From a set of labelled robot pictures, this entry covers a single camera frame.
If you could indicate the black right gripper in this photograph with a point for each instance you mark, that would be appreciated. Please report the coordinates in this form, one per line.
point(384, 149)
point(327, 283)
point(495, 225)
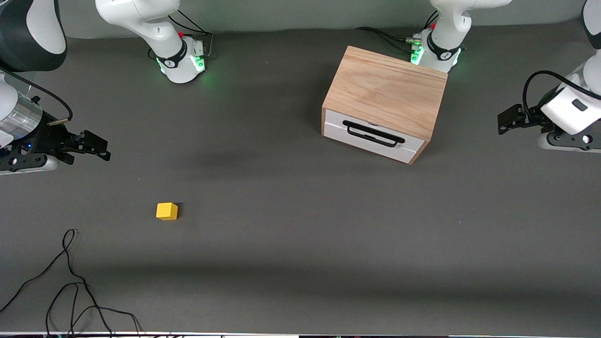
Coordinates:
point(48, 136)

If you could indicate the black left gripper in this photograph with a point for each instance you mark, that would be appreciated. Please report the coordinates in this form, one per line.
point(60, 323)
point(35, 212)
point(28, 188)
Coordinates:
point(532, 118)

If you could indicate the yellow cube block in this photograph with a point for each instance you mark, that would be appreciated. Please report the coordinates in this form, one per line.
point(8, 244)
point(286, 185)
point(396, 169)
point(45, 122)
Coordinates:
point(166, 211)

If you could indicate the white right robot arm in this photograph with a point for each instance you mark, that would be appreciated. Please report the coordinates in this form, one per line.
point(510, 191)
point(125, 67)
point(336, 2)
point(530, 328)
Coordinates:
point(141, 19)

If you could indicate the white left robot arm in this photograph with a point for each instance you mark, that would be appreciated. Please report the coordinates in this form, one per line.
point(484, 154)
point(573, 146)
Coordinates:
point(446, 28)

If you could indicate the light wooden cabinet box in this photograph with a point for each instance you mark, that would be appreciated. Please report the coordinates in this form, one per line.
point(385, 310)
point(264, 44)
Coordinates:
point(385, 89)

